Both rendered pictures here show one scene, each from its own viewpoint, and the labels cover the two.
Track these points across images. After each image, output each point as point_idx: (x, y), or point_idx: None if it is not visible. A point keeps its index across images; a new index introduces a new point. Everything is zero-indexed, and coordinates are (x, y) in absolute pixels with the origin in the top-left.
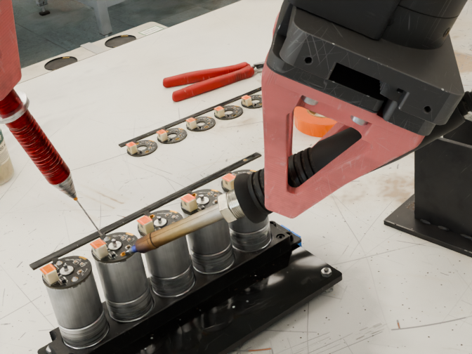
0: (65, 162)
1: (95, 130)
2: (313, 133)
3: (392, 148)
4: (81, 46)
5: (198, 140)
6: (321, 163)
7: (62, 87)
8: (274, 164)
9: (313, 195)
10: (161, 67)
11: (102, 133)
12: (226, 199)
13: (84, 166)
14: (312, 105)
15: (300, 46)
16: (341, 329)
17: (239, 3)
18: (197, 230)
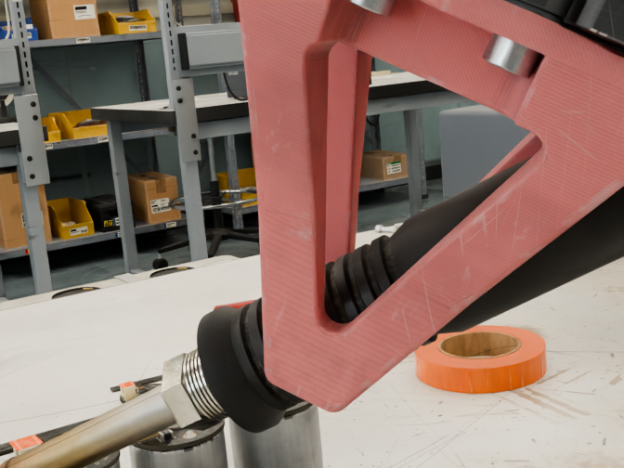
0: (12, 409)
1: (84, 370)
2: (447, 385)
3: (607, 149)
4: (116, 276)
5: None
6: (411, 255)
7: (61, 316)
8: (284, 235)
9: (386, 336)
10: (218, 297)
11: (93, 373)
12: (181, 367)
13: (40, 415)
14: (379, 38)
15: None
16: None
17: (356, 235)
18: (111, 449)
